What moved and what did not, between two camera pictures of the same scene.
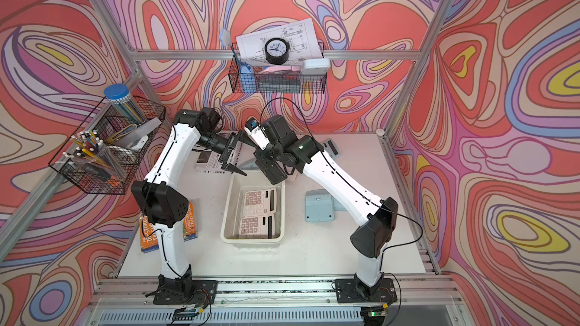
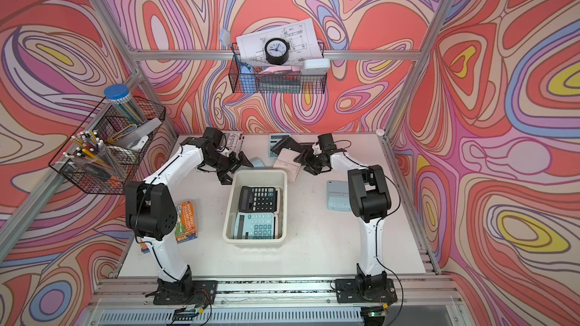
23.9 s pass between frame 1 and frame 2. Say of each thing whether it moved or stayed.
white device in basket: stayed
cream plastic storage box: stayed
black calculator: moved
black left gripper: moved
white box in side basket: stayed
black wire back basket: stayed
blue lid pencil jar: stayed
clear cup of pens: stayed
